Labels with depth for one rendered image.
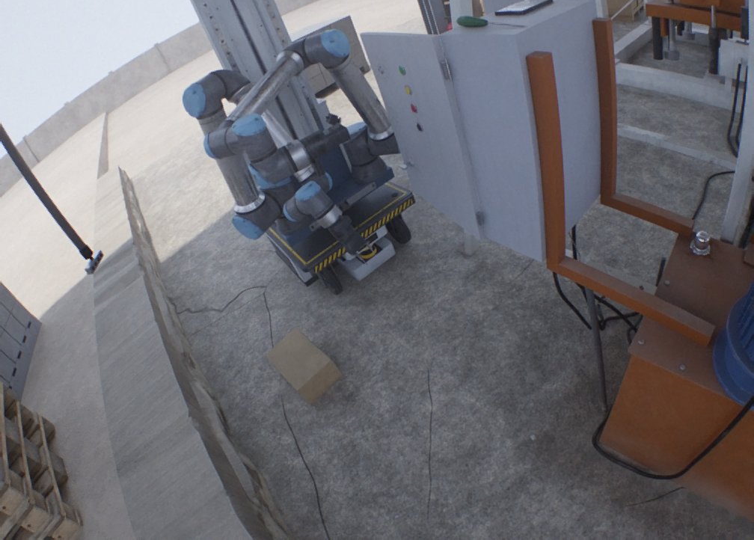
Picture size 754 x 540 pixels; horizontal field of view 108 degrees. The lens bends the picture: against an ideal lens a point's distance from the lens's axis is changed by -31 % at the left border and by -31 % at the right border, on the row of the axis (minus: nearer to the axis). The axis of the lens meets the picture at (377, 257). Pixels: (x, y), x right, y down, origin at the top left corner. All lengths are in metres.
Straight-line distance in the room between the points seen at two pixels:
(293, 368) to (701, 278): 1.56
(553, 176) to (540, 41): 0.30
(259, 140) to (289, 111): 0.90
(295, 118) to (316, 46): 0.58
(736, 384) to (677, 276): 0.35
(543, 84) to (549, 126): 0.10
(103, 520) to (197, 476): 0.53
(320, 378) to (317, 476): 0.42
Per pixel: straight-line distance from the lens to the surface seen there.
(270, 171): 1.17
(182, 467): 1.60
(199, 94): 1.49
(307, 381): 1.72
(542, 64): 0.81
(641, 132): 2.63
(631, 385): 1.13
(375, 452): 1.62
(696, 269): 1.21
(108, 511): 1.84
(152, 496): 1.67
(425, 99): 1.06
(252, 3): 1.98
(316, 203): 1.42
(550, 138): 0.88
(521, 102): 0.85
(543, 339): 1.73
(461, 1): 1.46
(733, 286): 1.21
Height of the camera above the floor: 1.44
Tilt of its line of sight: 39 degrees down
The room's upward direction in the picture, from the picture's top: 23 degrees counter-clockwise
